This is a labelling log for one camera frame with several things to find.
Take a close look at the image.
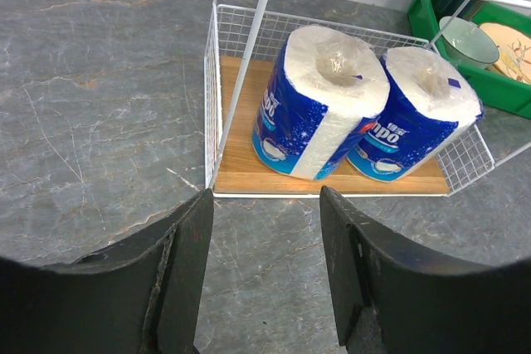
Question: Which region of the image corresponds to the green ceramic bowl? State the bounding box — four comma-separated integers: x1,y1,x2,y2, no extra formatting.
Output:
439,16,499,69

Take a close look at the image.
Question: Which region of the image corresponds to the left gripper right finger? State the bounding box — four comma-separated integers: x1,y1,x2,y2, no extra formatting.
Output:
319,187,530,353

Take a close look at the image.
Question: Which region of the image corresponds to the blue paper roll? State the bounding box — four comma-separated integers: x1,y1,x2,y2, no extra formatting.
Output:
252,25,390,181
347,46,483,182

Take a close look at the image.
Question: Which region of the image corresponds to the white wire three-tier shelf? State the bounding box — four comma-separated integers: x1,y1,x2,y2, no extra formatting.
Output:
204,0,530,199

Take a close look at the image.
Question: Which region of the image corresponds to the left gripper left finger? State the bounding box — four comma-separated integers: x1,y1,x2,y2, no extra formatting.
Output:
1,189,213,353

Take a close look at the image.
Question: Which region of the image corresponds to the green plastic tray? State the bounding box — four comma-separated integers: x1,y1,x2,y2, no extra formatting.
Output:
407,0,530,119

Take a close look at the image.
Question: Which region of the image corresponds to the bird pattern ceramic plate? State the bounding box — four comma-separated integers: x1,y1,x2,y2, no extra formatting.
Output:
479,22,530,85

